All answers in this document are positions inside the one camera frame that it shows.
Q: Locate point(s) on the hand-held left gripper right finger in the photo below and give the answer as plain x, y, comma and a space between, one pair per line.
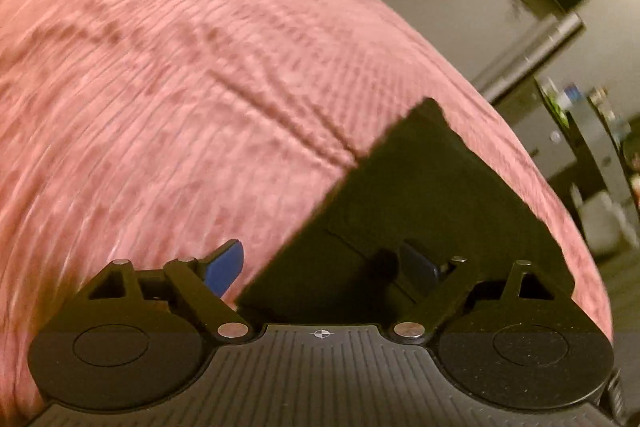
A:
417, 269

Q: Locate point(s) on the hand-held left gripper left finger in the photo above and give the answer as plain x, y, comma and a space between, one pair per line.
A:
226, 264

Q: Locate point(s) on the grey dressing table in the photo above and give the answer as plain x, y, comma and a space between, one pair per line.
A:
605, 147

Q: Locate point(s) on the white tower fan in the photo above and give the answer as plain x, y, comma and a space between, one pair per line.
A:
530, 54

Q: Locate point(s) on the white bin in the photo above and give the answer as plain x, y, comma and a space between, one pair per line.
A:
605, 227

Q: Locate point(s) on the black pants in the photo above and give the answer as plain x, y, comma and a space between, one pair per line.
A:
430, 207

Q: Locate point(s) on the grey bedside cabinet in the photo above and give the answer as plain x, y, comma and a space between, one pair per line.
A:
540, 132

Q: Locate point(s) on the pink ribbed blanket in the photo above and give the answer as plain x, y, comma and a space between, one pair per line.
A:
175, 107

